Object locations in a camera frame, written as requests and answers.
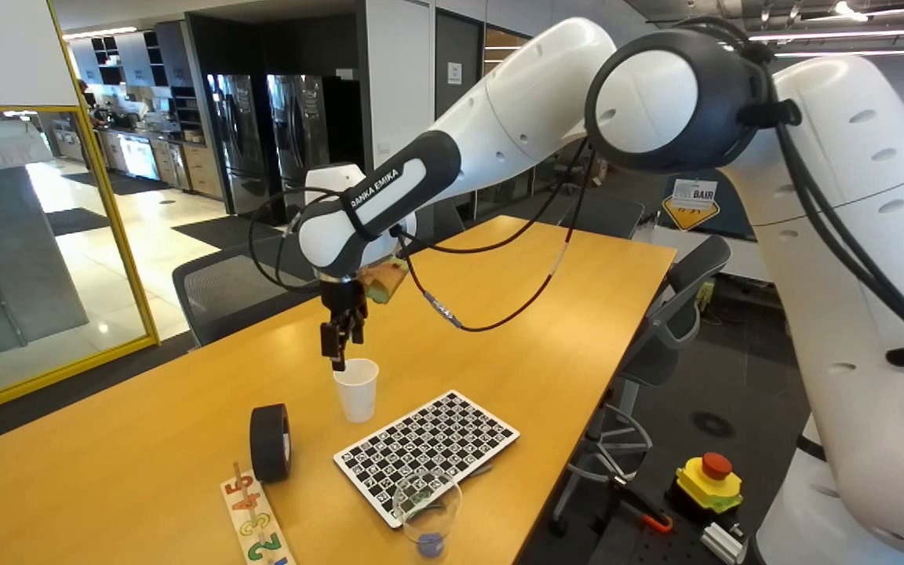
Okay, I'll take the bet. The clear plastic cup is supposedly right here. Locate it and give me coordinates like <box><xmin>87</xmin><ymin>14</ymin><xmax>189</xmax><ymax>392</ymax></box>
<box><xmin>398</xmin><ymin>480</ymin><xmax>469</xmax><ymax>565</ymax></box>

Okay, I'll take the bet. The yellow red emergency stop button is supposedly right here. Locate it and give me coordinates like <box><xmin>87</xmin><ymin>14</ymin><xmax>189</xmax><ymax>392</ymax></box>
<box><xmin>670</xmin><ymin>449</ymin><xmax>748</xmax><ymax>517</ymax></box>

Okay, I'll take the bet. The black mesh office chair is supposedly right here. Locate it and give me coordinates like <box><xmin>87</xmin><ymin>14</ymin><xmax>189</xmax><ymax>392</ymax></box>
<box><xmin>170</xmin><ymin>247</ymin><xmax>319</xmax><ymax>347</ymax></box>
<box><xmin>563</xmin><ymin>233</ymin><xmax>735</xmax><ymax>527</ymax></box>

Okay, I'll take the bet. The black orange bar clamp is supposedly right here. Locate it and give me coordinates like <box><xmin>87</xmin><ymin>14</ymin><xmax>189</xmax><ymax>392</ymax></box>
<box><xmin>603</xmin><ymin>480</ymin><xmax>681</xmax><ymax>541</ymax></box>

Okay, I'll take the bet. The black tape roll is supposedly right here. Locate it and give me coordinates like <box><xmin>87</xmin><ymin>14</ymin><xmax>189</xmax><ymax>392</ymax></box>
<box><xmin>249</xmin><ymin>402</ymin><xmax>296</xmax><ymax>487</ymax></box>

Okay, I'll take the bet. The yellow framed glass partition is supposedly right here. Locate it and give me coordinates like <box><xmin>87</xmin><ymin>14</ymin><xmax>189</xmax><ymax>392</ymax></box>
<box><xmin>0</xmin><ymin>99</ymin><xmax>164</xmax><ymax>424</ymax></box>

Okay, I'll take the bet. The checkered marker calibration board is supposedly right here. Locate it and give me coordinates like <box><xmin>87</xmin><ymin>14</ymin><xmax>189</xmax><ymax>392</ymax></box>
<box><xmin>330</xmin><ymin>390</ymin><xmax>522</xmax><ymax>531</ymax></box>

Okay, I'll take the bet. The thin black cable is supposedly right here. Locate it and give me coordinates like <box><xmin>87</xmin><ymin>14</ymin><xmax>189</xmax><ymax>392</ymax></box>
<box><xmin>245</xmin><ymin>139</ymin><xmax>599</xmax><ymax>340</ymax></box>

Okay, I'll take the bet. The wooden number puzzle strip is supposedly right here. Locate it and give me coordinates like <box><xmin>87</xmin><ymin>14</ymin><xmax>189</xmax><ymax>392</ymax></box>
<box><xmin>215</xmin><ymin>468</ymin><xmax>298</xmax><ymax>565</ymax></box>

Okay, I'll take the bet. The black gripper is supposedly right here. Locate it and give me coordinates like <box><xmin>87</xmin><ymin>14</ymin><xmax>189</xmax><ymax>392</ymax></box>
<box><xmin>318</xmin><ymin>275</ymin><xmax>371</xmax><ymax>377</ymax></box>

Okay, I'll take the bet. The black glass door refrigerator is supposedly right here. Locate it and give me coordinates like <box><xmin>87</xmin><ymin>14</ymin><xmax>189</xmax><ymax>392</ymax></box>
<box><xmin>263</xmin><ymin>72</ymin><xmax>336</xmax><ymax>213</ymax></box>
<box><xmin>203</xmin><ymin>72</ymin><xmax>273</xmax><ymax>221</ymax></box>

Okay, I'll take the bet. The yellow white sign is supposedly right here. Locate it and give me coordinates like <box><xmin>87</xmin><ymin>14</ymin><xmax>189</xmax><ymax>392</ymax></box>
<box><xmin>660</xmin><ymin>175</ymin><xmax>728</xmax><ymax>234</ymax></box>

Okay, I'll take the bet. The white paper cup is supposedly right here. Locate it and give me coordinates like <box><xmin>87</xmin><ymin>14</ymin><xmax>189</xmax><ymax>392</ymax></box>
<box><xmin>330</xmin><ymin>354</ymin><xmax>382</xmax><ymax>428</ymax></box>

